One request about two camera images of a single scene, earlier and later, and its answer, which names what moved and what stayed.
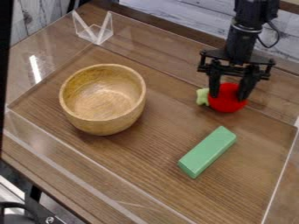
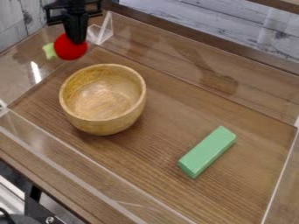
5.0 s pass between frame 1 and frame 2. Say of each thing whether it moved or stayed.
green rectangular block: stayed
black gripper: moved
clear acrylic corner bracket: stayed
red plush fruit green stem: moved
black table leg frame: stayed
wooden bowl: stayed
